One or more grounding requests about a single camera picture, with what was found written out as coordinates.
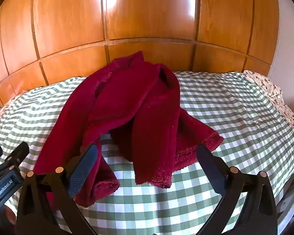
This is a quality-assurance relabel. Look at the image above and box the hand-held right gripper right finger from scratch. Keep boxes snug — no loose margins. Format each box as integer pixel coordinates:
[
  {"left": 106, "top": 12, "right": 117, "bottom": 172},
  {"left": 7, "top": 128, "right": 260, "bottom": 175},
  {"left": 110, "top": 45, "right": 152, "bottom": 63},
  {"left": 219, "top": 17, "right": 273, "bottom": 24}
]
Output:
[{"left": 195, "top": 144, "right": 278, "bottom": 235}]

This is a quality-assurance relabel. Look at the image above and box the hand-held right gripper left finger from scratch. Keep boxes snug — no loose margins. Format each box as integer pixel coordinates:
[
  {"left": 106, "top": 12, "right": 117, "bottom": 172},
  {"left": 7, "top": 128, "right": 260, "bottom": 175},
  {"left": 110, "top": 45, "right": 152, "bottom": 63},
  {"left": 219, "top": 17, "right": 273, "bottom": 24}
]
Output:
[{"left": 16, "top": 143, "right": 99, "bottom": 235}]

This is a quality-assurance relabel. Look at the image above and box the dark red cloth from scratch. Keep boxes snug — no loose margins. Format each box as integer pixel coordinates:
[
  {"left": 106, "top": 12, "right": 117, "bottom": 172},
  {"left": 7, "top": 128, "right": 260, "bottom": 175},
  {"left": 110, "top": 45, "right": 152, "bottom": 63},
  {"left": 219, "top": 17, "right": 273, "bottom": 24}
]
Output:
[{"left": 34, "top": 51, "right": 224, "bottom": 207}]

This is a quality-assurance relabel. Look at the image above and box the green checked bed sheet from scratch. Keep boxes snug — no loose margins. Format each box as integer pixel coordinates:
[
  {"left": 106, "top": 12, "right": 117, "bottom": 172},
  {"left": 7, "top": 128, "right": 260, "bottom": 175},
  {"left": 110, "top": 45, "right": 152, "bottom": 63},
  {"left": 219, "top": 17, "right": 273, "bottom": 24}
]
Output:
[{"left": 0, "top": 70, "right": 294, "bottom": 235}]

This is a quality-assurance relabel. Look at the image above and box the floral patterned bedding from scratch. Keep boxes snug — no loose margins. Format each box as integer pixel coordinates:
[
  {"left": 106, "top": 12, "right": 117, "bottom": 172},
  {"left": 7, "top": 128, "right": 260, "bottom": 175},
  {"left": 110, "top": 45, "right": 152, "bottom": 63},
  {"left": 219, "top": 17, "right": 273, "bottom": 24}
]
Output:
[{"left": 242, "top": 70, "right": 294, "bottom": 140}]

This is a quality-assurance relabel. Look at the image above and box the wooden wardrobe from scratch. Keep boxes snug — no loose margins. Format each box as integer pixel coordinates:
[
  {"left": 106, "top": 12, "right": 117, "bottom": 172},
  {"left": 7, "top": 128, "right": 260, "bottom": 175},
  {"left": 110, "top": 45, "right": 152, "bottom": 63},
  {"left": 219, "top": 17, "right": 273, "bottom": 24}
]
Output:
[{"left": 0, "top": 0, "right": 281, "bottom": 113}]

